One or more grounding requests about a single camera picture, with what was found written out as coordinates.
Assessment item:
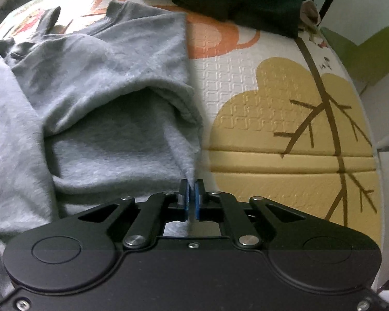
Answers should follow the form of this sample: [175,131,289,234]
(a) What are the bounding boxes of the green chair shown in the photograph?
[320,26,389,86]

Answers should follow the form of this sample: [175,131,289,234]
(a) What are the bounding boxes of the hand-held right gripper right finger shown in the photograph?
[194,179,312,251]

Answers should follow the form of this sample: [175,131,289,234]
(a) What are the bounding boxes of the dark jeans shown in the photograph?
[128,0,316,38]

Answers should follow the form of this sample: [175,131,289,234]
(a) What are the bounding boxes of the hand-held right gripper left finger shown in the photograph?
[79,180,192,250]

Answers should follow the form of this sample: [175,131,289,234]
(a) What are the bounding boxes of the beige cloth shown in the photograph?
[300,0,322,30]

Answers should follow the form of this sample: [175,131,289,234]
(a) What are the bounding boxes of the grey sweatshirt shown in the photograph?
[0,0,204,302]

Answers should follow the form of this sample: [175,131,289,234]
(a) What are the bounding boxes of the printed foam play mat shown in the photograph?
[0,0,381,230]

